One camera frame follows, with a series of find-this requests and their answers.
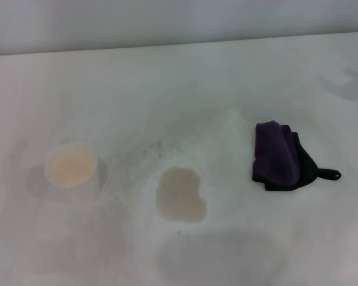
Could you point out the white paper cup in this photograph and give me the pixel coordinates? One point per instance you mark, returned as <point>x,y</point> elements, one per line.
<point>71,165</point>

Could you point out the purple rag with black edge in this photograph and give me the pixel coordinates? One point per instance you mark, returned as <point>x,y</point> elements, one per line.
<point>274,155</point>

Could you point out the brown water stain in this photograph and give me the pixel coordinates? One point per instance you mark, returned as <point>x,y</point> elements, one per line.
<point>180,195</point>

